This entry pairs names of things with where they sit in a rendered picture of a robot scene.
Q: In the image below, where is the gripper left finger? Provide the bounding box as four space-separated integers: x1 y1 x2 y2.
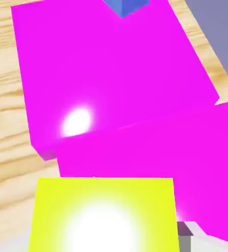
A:
0 233 31 252

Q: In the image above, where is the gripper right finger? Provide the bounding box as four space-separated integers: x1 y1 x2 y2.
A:
176 221 228 252

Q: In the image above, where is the small yellow cube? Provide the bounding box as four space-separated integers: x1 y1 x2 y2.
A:
28 177 180 252

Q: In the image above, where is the small blue cube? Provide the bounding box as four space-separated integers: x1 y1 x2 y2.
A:
102 0 150 19

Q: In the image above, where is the large magenta box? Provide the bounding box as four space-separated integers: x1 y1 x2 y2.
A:
10 0 220 161
55 99 228 246

